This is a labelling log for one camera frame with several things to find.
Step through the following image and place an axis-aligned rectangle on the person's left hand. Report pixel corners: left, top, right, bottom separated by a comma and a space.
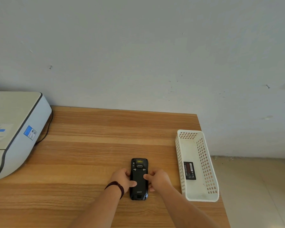
108, 168, 137, 193

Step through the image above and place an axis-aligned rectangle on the person's right hand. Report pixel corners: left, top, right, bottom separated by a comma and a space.
143, 169, 173, 193

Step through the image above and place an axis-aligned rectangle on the black handheld scanner device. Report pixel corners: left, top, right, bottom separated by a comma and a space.
130, 158, 149, 201

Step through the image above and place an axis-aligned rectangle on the person's left forearm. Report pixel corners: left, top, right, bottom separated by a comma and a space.
67, 183, 122, 228

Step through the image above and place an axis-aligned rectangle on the person's right forearm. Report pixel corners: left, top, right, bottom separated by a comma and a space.
160, 183, 221, 228

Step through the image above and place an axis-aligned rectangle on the black rectangular battery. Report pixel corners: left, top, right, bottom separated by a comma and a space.
183, 161, 197, 180

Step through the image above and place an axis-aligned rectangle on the white plastic mesh basket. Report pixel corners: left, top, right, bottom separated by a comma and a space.
175, 130, 219, 202

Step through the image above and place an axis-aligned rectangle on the white printer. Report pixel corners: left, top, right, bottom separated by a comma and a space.
0, 92, 52, 181

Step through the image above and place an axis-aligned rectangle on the dark red bead bracelet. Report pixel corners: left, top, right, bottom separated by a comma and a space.
104, 181, 125, 200

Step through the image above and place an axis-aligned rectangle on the black power cable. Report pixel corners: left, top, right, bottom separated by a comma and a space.
35, 111, 54, 144

